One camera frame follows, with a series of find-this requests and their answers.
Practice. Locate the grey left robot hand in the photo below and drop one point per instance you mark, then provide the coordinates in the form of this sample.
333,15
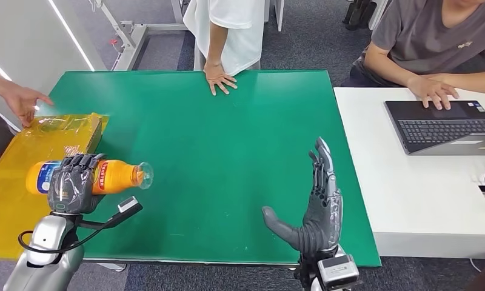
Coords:
72,188

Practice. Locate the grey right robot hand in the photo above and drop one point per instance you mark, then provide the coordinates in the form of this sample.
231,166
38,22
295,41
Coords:
323,217

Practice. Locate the orange drink bottle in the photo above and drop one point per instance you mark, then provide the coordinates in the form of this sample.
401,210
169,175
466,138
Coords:
118,176

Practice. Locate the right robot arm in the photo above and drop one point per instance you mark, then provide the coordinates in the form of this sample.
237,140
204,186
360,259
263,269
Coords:
306,273

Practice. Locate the cardboard box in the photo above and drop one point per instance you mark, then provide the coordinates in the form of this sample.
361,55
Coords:
94,136

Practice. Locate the yellow plastic sheet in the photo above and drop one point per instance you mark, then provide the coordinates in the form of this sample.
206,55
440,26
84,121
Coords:
9,225

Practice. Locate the person's hand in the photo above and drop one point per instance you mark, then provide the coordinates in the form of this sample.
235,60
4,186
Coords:
218,78
23,102
431,90

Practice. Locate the white table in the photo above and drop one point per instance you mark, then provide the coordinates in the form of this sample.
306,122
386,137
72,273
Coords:
419,192

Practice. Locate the person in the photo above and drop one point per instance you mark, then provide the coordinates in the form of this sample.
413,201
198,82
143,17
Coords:
427,36
1,90
230,28

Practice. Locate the dark grey laptop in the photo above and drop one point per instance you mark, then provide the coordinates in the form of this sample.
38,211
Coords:
439,130

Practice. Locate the black chair base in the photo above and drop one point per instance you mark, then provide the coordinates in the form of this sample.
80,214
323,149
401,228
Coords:
359,14

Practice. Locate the white furniture leg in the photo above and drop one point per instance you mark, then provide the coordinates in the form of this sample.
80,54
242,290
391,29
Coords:
279,14

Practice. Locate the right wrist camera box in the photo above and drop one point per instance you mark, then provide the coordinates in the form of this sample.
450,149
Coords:
339,273

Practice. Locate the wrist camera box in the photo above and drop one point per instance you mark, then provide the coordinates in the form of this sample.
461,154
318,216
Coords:
129,204
339,273

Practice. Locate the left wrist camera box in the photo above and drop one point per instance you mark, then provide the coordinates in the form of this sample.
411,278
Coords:
129,204

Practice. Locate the white metal frame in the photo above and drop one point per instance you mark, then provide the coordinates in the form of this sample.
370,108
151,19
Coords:
134,29

